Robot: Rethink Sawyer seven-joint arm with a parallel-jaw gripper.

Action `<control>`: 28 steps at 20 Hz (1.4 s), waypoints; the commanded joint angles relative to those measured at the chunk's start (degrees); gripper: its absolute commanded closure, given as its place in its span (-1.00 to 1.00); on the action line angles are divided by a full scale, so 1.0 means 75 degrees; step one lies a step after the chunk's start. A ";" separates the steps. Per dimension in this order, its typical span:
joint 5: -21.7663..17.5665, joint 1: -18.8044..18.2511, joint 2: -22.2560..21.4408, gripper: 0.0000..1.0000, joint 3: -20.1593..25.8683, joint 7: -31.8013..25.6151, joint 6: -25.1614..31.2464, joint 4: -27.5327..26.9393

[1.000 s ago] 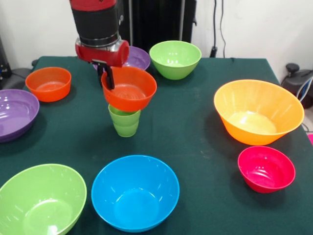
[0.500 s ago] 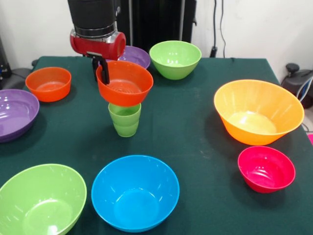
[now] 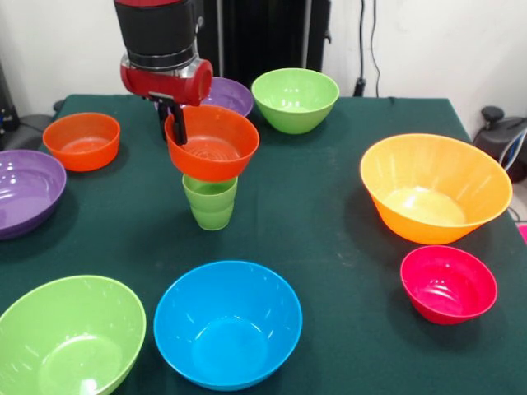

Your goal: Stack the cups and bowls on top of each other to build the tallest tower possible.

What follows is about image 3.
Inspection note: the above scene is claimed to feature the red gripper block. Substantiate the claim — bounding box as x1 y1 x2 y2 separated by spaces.
119 53 214 146

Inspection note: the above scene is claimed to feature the red-orange bowl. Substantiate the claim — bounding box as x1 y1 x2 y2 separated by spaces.
164 105 261 184
42 112 121 173

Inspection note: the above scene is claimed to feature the green cup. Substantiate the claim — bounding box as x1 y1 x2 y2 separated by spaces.
182 173 239 231

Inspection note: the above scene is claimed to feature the purple bowl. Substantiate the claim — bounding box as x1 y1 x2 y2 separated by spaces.
0 150 68 242
154 76 254 119

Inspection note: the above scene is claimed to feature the blue bowl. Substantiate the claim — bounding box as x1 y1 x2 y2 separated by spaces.
153 259 304 392

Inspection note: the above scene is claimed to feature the small green bowl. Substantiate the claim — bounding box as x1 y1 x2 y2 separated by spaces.
250 67 341 135

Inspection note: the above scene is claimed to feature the black grey base foot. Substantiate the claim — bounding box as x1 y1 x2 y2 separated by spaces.
0 114 54 151
473 105 527 184

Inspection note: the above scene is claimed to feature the dark green table cloth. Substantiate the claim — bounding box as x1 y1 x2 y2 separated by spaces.
0 94 527 395

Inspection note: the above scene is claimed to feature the large green bowl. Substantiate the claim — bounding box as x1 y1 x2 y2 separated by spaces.
0 275 147 395

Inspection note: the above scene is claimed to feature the large orange bowl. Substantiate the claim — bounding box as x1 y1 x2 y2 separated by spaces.
359 132 514 246

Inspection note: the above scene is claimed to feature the pink bowl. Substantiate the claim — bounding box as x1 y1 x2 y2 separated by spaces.
399 244 499 326

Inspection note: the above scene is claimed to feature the black pedestal column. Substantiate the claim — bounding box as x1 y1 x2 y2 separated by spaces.
193 0 333 80

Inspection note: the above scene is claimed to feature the black wall cable with plug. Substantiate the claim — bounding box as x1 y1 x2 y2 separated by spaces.
352 0 382 98

